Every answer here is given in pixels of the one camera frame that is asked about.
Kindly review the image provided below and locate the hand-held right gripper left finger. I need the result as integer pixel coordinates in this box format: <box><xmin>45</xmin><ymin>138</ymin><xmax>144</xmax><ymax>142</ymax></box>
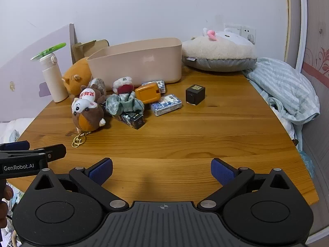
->
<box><xmin>24</xmin><ymin>157</ymin><xmax>130</xmax><ymax>211</ymax></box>

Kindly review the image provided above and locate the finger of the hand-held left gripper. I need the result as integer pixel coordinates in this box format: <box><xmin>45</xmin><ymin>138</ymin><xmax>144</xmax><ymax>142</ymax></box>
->
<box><xmin>0</xmin><ymin>141</ymin><xmax>30</xmax><ymax>152</ymax></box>
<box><xmin>0</xmin><ymin>144</ymin><xmax>67</xmax><ymax>163</ymax></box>

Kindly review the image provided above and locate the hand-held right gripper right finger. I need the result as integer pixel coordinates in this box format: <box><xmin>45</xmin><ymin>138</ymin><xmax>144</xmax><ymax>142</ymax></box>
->
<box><xmin>197</xmin><ymin>157</ymin><xmax>303</xmax><ymax>211</ymax></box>

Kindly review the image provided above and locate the gold keyring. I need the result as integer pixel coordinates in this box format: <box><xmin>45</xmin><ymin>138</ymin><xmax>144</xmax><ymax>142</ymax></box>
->
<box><xmin>71</xmin><ymin>132</ymin><xmax>91</xmax><ymax>149</ymax></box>

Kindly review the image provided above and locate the brown white hamster plush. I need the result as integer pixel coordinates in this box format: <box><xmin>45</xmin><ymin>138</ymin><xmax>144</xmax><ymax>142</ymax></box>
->
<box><xmin>71</xmin><ymin>89</ymin><xmax>107</xmax><ymax>134</ymax></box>

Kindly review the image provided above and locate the grey furry plush toy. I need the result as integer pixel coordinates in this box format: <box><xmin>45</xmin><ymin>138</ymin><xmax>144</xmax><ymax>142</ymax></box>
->
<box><xmin>88</xmin><ymin>78</ymin><xmax>107</xmax><ymax>96</ymax></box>

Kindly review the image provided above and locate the blue white tissue pack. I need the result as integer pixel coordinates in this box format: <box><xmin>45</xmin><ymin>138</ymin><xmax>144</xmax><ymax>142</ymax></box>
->
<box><xmin>150</xmin><ymin>94</ymin><xmax>183</xmax><ymax>117</ymax></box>
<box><xmin>140</xmin><ymin>80</ymin><xmax>166</xmax><ymax>94</ymax></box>

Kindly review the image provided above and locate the orange plastic case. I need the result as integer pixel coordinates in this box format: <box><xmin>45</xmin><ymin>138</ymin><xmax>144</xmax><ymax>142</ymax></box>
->
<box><xmin>135</xmin><ymin>81</ymin><xmax>161</xmax><ymax>105</ymax></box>

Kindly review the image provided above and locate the beige plastic storage container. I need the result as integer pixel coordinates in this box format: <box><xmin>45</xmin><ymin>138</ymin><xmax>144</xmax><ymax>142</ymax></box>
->
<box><xmin>87</xmin><ymin>37</ymin><xmax>183</xmax><ymax>91</ymax></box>

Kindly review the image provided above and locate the person's left hand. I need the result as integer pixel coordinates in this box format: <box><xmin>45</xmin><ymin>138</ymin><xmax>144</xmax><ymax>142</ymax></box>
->
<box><xmin>0</xmin><ymin>183</ymin><xmax>14</xmax><ymax>228</ymax></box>

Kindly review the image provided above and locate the dark card box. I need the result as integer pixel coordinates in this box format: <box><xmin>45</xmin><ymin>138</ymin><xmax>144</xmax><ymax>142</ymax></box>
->
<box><xmin>111</xmin><ymin>111</ymin><xmax>145</xmax><ymax>130</ymax></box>

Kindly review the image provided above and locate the white thermos bottle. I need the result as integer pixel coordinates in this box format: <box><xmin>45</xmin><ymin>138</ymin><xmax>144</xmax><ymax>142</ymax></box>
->
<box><xmin>39</xmin><ymin>53</ymin><xmax>69</xmax><ymax>103</ymax></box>

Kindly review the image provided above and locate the green plaid scrunchie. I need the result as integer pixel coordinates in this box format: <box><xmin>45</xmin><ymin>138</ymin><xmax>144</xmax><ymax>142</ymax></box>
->
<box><xmin>105</xmin><ymin>91</ymin><xmax>145</xmax><ymax>117</ymax></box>

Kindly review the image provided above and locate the lilac board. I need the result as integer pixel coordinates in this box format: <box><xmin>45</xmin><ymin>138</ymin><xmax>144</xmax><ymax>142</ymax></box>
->
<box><xmin>0</xmin><ymin>23</ymin><xmax>78</xmax><ymax>123</ymax></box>

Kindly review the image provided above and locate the orange plush toy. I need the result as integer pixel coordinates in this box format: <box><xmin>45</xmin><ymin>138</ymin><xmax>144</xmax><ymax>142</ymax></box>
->
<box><xmin>61</xmin><ymin>57</ymin><xmax>93</xmax><ymax>96</ymax></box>

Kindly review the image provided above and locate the black cube box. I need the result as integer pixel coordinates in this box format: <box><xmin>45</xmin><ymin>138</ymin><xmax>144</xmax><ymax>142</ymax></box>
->
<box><xmin>185</xmin><ymin>83</ymin><xmax>206</xmax><ymax>106</ymax></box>

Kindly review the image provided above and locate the small red white plush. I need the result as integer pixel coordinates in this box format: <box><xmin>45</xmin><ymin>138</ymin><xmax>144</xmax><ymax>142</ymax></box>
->
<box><xmin>112</xmin><ymin>76</ymin><xmax>134</xmax><ymax>94</ymax></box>

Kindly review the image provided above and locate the green plastic fan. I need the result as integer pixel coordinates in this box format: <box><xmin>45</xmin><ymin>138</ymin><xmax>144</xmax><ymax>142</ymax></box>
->
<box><xmin>31</xmin><ymin>43</ymin><xmax>67</xmax><ymax>60</ymax></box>

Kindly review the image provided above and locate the striped light blue blanket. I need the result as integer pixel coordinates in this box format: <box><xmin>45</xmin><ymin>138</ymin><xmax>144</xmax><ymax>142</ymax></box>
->
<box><xmin>242</xmin><ymin>57</ymin><xmax>321</xmax><ymax>136</ymax></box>

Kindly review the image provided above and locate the light wooden stand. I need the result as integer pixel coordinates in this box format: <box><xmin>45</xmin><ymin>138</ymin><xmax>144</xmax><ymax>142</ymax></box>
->
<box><xmin>72</xmin><ymin>39</ymin><xmax>110</xmax><ymax>65</ymax></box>

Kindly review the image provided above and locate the cream cow plush cushion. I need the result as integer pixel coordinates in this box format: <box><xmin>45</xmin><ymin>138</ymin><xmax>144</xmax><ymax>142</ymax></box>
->
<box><xmin>181</xmin><ymin>27</ymin><xmax>258</xmax><ymax>72</ymax></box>

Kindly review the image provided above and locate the white wall socket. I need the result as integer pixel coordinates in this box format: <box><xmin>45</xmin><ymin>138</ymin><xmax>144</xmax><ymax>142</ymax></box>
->
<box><xmin>224</xmin><ymin>23</ymin><xmax>257</xmax><ymax>44</ymax></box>

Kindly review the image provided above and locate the white door frame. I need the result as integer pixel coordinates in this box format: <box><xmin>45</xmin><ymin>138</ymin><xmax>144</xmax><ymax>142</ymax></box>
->
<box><xmin>284</xmin><ymin>0</ymin><xmax>308</xmax><ymax>71</ymax></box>

